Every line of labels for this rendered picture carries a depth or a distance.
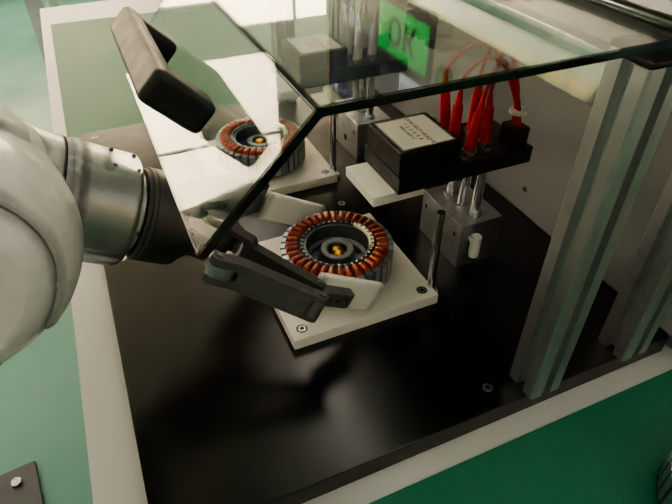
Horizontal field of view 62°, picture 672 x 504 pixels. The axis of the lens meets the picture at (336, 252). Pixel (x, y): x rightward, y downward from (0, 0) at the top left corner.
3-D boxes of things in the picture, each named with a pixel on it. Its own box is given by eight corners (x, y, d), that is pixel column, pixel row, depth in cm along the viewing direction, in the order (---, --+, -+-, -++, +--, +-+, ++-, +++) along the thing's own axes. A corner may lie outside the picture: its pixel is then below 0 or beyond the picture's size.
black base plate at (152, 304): (162, 564, 39) (155, 549, 37) (83, 147, 84) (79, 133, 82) (661, 351, 53) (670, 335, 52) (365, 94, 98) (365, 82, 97)
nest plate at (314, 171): (224, 209, 68) (222, 200, 67) (196, 152, 78) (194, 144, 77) (337, 182, 72) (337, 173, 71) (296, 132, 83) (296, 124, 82)
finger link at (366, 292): (319, 271, 47) (323, 276, 47) (381, 281, 51) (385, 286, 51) (304, 298, 49) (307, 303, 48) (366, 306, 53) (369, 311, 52)
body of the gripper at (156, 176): (155, 199, 40) (269, 223, 45) (136, 145, 45) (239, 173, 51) (123, 281, 42) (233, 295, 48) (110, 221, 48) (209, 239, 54)
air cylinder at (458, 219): (454, 268, 59) (461, 226, 56) (418, 229, 64) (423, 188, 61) (494, 255, 61) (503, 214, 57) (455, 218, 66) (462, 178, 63)
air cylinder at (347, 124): (356, 161, 76) (357, 124, 73) (334, 137, 82) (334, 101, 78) (389, 154, 78) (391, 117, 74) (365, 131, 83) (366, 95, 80)
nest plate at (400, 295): (294, 350, 50) (294, 341, 50) (246, 253, 61) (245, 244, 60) (437, 303, 55) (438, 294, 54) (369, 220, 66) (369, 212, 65)
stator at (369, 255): (305, 320, 52) (304, 291, 49) (267, 250, 60) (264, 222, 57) (411, 287, 55) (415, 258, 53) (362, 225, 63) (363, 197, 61)
